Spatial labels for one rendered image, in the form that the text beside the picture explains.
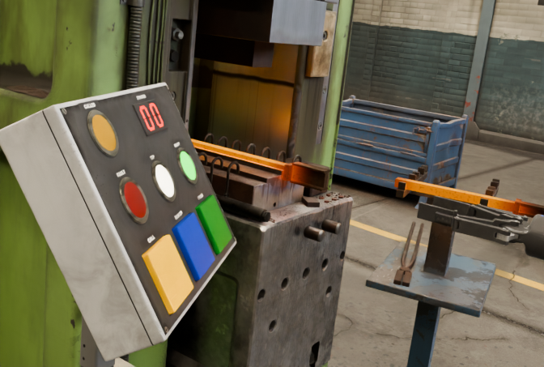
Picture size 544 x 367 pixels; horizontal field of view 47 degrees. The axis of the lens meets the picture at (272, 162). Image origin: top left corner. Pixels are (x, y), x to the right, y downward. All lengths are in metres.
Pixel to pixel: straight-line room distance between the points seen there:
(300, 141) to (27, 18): 0.74
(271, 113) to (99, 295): 1.04
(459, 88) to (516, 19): 1.21
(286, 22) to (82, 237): 0.72
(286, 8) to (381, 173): 4.05
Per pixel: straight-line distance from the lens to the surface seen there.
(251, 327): 1.32
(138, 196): 0.75
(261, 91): 1.68
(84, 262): 0.71
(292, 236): 1.34
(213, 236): 0.91
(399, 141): 5.16
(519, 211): 1.67
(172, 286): 0.74
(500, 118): 9.22
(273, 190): 1.34
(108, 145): 0.74
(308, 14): 1.34
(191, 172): 0.93
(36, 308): 1.45
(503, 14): 9.26
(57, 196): 0.70
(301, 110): 1.64
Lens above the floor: 1.31
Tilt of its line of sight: 12 degrees down
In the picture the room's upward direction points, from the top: 6 degrees clockwise
